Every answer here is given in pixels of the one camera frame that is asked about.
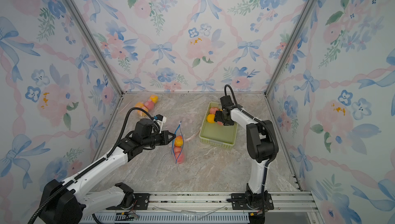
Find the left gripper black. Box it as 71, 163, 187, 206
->
144, 130, 177, 149

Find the orange peach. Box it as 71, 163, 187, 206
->
174, 136, 184, 147

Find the blue zipper clear bag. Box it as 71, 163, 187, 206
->
171, 121, 186, 164

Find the green plastic basket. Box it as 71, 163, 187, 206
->
199, 102, 238, 149

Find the pink peach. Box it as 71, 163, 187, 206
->
175, 153, 185, 164
144, 100, 155, 110
209, 107, 219, 115

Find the pink zipper clear bag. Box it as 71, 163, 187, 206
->
121, 93, 159, 113

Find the yellow peach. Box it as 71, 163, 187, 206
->
135, 102, 149, 117
150, 94, 158, 104

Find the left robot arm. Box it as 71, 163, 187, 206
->
29, 117, 177, 224

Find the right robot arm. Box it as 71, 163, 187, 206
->
215, 95, 279, 210

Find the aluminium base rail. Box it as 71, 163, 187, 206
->
81, 192, 324, 224

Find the left black cable hose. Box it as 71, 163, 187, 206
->
27, 107, 155, 224

